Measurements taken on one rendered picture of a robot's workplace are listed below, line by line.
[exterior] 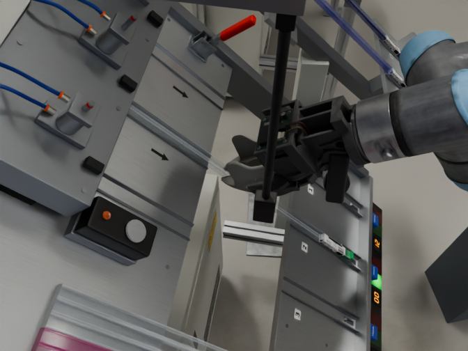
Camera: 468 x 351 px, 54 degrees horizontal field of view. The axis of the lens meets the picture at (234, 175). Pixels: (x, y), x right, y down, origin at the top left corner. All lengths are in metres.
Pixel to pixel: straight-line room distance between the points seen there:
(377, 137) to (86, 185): 0.30
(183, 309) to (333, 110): 0.55
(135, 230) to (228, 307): 1.12
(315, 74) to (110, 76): 0.61
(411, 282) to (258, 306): 0.53
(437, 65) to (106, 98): 0.41
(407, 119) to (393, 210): 1.33
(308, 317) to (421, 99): 0.38
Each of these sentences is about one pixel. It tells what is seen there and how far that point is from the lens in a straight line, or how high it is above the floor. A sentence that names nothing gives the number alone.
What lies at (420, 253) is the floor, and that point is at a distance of 1.77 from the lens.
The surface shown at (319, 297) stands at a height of 0.80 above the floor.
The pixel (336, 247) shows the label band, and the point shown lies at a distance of 0.81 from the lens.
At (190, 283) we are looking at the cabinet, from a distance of 0.94.
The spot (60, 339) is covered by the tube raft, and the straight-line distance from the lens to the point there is 0.48.
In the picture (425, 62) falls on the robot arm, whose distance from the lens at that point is 0.66.
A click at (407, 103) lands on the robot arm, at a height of 1.15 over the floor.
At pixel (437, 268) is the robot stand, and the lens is 1.65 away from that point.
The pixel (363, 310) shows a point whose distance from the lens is 0.84.
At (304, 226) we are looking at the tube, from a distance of 0.75.
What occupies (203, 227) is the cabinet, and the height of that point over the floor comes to 0.62.
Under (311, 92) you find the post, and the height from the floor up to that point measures 0.73.
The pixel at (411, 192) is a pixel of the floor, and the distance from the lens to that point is 1.88.
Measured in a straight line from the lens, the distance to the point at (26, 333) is 0.48.
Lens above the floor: 1.51
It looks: 57 degrees down
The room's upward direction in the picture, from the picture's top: straight up
